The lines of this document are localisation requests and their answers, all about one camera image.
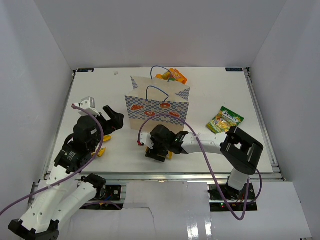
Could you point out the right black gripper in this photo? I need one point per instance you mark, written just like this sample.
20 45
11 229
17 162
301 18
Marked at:
153 153

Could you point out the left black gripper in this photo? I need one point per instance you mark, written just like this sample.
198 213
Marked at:
116 121

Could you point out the yellow chocolate bar wrapper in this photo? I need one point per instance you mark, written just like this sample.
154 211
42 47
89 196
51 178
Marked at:
169 155

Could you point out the yellow M&M packet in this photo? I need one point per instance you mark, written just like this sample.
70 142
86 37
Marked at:
99 153
107 138

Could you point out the checkered paper bag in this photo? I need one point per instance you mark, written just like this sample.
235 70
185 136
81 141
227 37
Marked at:
161 100

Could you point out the orange snack pouch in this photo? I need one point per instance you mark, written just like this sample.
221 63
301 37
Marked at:
173 75

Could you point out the green candy bag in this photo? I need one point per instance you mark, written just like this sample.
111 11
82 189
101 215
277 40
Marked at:
224 120

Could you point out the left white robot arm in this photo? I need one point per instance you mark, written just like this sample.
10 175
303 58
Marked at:
52 208

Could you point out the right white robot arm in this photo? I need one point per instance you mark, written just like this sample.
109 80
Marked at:
241 150

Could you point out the left blue corner label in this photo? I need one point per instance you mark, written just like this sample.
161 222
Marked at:
85 70

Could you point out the blue corner label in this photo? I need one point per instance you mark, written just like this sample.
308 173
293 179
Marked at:
85 70
234 69

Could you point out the right blue corner label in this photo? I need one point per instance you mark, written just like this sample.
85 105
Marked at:
234 69

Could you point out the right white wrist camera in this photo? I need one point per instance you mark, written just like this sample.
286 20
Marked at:
144 139

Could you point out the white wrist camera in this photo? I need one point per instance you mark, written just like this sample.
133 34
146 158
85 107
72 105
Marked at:
87 104
144 139

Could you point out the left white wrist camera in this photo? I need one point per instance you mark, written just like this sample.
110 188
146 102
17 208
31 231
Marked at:
87 104

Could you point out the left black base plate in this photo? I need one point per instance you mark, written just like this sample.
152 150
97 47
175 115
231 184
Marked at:
107 198

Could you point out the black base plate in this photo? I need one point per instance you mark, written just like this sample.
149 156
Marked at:
107 198
237 201

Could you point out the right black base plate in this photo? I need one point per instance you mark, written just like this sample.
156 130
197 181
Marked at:
237 201

